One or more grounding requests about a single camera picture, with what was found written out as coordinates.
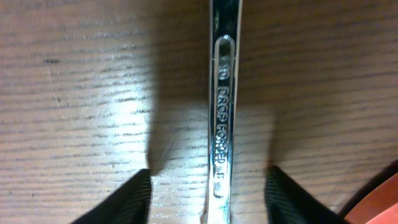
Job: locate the wooden handled orange scraper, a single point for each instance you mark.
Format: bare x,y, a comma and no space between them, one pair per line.
376,201

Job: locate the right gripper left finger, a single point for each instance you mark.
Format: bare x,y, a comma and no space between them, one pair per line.
129,204

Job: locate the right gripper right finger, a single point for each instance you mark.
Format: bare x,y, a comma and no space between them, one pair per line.
288,203

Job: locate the chrome combination wrench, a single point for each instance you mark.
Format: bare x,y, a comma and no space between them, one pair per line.
225,30

